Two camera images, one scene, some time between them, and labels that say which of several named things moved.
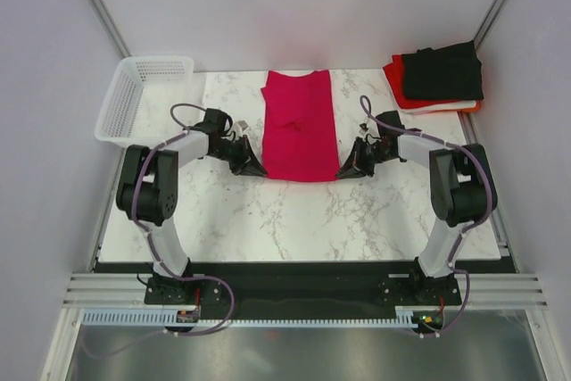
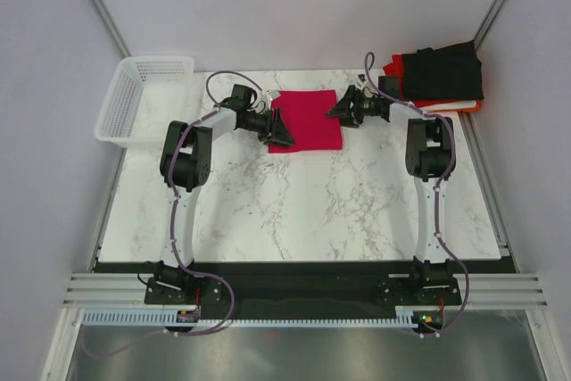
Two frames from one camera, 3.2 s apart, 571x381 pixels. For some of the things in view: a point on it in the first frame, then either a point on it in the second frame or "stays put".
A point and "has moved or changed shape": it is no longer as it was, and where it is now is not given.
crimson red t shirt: [299, 127] has moved or changed shape
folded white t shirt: [467, 104] stays put
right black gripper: [355, 165] → [349, 119]
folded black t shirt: [450, 73] stays put
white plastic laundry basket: [147, 101] stays put
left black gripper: [247, 164] → [275, 132]
